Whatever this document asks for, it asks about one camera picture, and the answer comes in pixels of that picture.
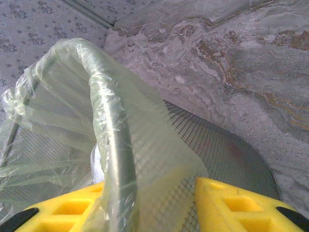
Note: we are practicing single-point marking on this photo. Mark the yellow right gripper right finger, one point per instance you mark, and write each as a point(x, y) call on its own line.
point(217, 198)

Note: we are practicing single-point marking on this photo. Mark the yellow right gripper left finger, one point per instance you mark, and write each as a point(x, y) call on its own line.
point(60, 217)

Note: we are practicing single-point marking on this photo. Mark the metal mesh waste bin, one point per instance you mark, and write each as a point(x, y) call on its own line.
point(217, 149)

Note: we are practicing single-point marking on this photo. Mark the green plastic bin liner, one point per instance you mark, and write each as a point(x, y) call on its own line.
point(144, 120)

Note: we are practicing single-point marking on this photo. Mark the aluminium frame post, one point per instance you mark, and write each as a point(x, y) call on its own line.
point(96, 17)

